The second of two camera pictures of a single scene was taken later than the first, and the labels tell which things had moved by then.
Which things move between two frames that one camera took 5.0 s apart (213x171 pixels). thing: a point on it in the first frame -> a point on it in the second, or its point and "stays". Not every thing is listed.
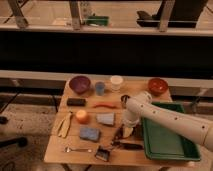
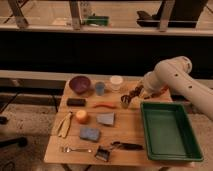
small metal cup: [124, 98] stays
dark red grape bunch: [119, 134] -> [136, 91]
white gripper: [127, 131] -> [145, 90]
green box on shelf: [98, 20] stays
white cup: [116, 82] stays
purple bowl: [80, 84] stays
